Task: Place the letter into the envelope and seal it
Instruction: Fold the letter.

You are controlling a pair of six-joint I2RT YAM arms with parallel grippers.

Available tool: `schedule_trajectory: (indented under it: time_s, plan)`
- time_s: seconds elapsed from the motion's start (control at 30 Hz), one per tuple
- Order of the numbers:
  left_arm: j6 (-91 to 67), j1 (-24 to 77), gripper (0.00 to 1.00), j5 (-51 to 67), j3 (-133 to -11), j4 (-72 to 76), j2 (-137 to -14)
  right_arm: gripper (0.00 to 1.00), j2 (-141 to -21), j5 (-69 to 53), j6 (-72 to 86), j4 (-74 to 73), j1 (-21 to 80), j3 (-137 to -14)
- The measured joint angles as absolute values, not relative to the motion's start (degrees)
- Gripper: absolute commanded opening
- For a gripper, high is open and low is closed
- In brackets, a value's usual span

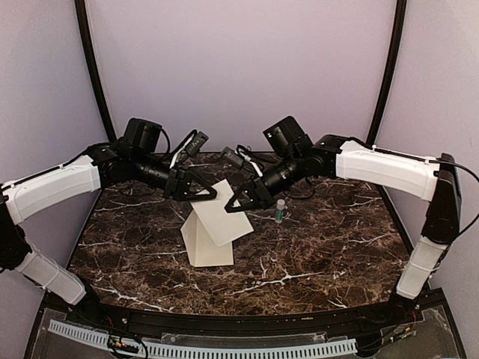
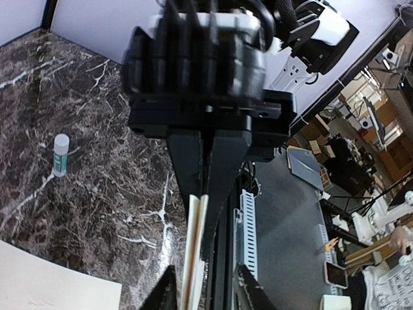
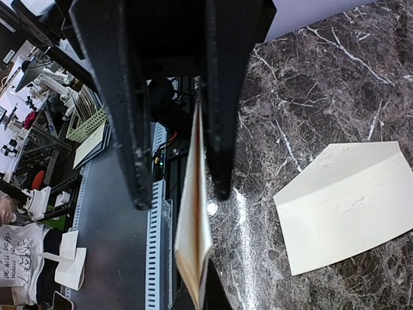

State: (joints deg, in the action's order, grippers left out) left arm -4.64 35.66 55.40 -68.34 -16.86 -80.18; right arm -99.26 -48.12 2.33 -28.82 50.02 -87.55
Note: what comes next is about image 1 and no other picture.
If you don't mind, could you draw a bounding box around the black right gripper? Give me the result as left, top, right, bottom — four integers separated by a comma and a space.
224, 151, 304, 212

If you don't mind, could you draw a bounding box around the black corner frame post right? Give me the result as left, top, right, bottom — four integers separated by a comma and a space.
365, 0, 407, 145

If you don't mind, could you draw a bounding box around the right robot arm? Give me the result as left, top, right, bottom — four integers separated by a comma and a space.
225, 116, 464, 325

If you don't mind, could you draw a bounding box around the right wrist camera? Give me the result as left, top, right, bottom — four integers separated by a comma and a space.
221, 144, 265, 177

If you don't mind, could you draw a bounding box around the black corner frame post left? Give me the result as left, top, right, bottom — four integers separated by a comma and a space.
74, 0, 117, 141

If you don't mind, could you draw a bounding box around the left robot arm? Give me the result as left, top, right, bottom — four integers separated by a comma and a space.
1, 118, 217, 326

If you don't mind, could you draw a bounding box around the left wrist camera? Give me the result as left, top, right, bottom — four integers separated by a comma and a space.
170, 129, 209, 168

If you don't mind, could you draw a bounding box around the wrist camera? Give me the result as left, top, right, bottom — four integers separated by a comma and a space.
221, 144, 265, 177
170, 129, 209, 168

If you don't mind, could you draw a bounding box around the white letter paper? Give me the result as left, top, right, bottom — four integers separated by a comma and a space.
192, 179, 254, 247

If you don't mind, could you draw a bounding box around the black corner frame post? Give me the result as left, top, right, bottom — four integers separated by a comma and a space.
365, 0, 407, 145
74, 0, 117, 141

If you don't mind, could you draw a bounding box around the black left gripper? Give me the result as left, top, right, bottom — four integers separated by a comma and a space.
132, 151, 218, 201

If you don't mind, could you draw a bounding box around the black front rail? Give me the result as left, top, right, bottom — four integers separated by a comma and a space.
40, 289, 446, 337

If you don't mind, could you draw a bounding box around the cream envelope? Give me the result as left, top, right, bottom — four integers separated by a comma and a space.
180, 212, 234, 268

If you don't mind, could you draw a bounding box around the small glue bottle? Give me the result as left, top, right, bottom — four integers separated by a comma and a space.
275, 199, 286, 224

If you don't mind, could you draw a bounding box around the white slotted cable duct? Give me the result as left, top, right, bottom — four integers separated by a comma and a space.
47, 319, 357, 358

